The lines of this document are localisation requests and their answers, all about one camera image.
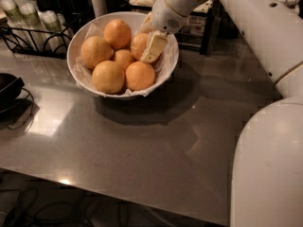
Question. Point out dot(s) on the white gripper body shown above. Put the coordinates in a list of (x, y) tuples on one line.
[(165, 16)]

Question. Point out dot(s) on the black wire cup rack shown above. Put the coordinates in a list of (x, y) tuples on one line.
[(40, 42)]

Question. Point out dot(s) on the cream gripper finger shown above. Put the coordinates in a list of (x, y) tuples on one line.
[(146, 26), (156, 44)]

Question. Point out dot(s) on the stacked paper cups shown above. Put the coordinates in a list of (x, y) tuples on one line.
[(52, 22), (31, 16), (13, 13)]

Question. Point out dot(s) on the black condiment shelf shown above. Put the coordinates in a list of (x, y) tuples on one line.
[(196, 33)]

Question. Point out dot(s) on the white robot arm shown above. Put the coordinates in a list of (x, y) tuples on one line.
[(267, 171)]

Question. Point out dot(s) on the white cylindrical dispenser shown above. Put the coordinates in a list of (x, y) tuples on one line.
[(98, 0)]

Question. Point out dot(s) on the right stacked paper cups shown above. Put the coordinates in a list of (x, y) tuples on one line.
[(52, 22)]

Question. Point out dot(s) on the white paper bowl liner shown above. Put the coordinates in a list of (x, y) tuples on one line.
[(167, 60)]

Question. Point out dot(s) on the small centre orange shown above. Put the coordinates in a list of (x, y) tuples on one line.
[(124, 58)]

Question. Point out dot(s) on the white bowl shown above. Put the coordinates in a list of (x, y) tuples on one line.
[(94, 22)]

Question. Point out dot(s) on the left stacked paper cups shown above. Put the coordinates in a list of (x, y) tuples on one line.
[(13, 13)]

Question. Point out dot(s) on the black pan on stand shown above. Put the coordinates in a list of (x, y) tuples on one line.
[(16, 102)]

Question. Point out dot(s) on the middle stacked paper cups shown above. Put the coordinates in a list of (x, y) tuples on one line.
[(31, 16)]

